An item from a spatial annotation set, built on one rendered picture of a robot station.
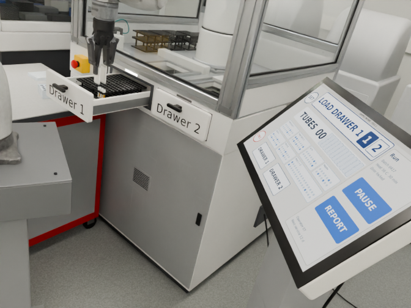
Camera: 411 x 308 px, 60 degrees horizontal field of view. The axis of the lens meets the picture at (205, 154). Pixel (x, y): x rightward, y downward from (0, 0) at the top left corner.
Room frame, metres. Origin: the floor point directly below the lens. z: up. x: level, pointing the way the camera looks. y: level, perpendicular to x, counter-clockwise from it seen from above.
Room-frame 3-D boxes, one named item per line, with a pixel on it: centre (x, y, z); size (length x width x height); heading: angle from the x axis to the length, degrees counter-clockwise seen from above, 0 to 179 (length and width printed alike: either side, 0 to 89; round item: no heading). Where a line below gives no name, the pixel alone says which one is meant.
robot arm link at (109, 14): (1.29, 0.45, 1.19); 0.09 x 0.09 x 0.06
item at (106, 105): (1.41, 0.44, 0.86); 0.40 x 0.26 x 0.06; 146
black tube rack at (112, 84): (1.40, 0.44, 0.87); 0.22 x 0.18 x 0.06; 146
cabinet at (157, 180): (1.84, 0.08, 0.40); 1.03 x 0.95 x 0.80; 56
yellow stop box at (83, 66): (1.64, 0.68, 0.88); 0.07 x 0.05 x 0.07; 56
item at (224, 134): (1.85, 0.09, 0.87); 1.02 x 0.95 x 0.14; 56
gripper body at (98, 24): (1.29, 0.45, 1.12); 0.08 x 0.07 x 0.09; 146
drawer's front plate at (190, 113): (1.29, 0.13, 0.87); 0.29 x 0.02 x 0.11; 56
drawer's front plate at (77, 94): (1.23, 0.55, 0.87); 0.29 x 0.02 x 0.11; 56
